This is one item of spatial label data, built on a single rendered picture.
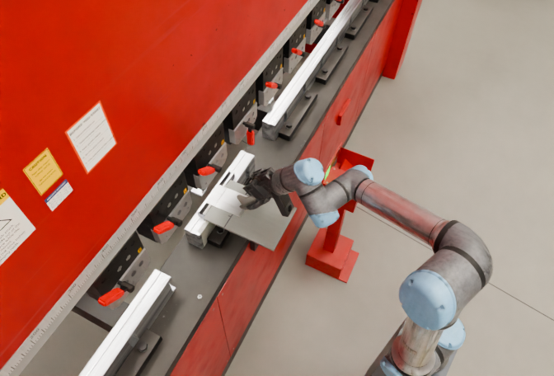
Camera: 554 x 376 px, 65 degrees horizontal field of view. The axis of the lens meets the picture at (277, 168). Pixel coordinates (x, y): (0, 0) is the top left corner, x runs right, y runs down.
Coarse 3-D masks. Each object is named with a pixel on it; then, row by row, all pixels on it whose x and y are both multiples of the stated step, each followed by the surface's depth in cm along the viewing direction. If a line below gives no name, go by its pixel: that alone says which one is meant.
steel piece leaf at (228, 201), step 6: (228, 192) 150; (234, 192) 150; (222, 198) 149; (228, 198) 149; (234, 198) 149; (216, 204) 147; (222, 204) 147; (228, 204) 147; (234, 204) 147; (240, 204) 147; (228, 210) 146; (234, 210) 146; (240, 210) 146; (240, 216) 144
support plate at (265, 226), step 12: (240, 192) 151; (264, 204) 148; (276, 204) 148; (204, 216) 144; (216, 216) 144; (228, 216) 144; (252, 216) 145; (264, 216) 145; (276, 216) 145; (228, 228) 142; (240, 228) 142; (252, 228) 142; (264, 228) 142; (276, 228) 142; (252, 240) 139; (264, 240) 139; (276, 240) 139
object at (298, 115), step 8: (304, 96) 195; (312, 96) 196; (304, 104) 192; (312, 104) 196; (296, 112) 189; (304, 112) 189; (288, 120) 186; (296, 120) 186; (296, 128) 185; (280, 136) 183; (288, 136) 181
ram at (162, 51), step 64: (0, 0) 52; (64, 0) 61; (128, 0) 72; (192, 0) 89; (256, 0) 116; (0, 64) 56; (64, 64) 65; (128, 64) 78; (192, 64) 98; (0, 128) 59; (64, 128) 70; (128, 128) 85; (192, 128) 109; (128, 192) 93; (64, 256) 81; (0, 320) 72
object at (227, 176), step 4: (228, 172) 157; (232, 172) 156; (224, 176) 155; (228, 176) 155; (232, 176) 156; (220, 180) 154; (224, 180) 155; (228, 180) 154; (232, 180) 157; (220, 184) 153; (212, 192) 150; (208, 196) 149; (204, 200) 148; (204, 204) 147; (208, 204) 148; (200, 208) 146; (204, 208) 147; (200, 212) 146; (200, 216) 147
